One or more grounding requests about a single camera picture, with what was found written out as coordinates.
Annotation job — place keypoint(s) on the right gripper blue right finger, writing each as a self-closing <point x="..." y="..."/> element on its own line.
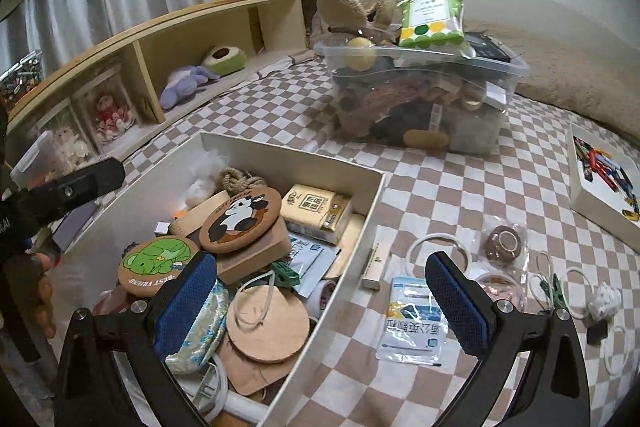
<point x="464" y="304"/>

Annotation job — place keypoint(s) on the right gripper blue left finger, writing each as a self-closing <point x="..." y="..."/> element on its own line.
<point x="177" y="304"/>

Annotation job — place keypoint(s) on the blue white medicine sachet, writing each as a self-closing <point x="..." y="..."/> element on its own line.
<point x="415" y="329"/>

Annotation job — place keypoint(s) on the round panda wooden coaster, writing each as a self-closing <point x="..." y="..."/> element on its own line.
<point x="240" y="221"/>

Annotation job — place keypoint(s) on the small black cube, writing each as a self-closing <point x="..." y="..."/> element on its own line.
<point x="596" y="332"/>

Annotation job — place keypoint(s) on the green plastic clip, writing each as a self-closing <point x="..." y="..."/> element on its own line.
<point x="284" y="275"/>
<point x="553" y="291"/>

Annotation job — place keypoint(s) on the square wooden hook board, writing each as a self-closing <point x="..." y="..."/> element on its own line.
<point x="272" y="246"/>

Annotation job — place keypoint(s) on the white tape roll with charms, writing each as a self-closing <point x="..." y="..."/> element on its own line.
<point x="499" y="286"/>

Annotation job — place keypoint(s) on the green dinosaur round coaster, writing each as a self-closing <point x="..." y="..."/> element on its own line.
<point x="148" y="266"/>

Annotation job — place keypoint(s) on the brown tape roll in bag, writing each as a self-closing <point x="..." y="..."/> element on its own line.
<point x="503" y="245"/>

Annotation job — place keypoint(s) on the plain round wooden disc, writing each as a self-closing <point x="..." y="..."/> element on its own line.
<point x="267" y="325"/>

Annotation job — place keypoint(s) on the small cream cosmetic box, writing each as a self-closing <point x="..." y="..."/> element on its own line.
<point x="372" y="275"/>

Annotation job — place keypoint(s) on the doll in display case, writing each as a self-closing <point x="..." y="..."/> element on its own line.
<point x="106" y="109"/>

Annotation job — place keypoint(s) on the white cardboard storage box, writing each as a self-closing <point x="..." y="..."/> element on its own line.
<point x="90" y="389"/>

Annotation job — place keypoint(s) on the wooden shelf unit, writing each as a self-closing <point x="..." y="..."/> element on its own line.
<point x="143" y="57"/>

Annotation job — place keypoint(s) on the yellow tissue pack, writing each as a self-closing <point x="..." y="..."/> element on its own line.
<point x="316" y="213"/>

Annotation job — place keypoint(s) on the white tray of lighters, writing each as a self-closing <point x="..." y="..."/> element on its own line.
<point x="604" y="184"/>

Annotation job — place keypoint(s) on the clear plastic storage bin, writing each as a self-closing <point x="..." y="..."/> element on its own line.
<point x="427" y="99"/>

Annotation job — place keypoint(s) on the purple plush toy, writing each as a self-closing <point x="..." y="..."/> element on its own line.
<point x="183" y="82"/>

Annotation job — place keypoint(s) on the avocado plush toy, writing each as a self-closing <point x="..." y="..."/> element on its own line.
<point x="224" y="60"/>

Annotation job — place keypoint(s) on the beige fluffy blanket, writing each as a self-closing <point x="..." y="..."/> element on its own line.
<point x="604" y="89"/>

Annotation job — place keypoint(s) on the green wet wipes pack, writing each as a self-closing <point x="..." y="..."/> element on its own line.
<point x="426" y="23"/>

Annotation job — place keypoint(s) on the beige knitted plush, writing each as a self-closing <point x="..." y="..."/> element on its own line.
<point x="370" y="19"/>

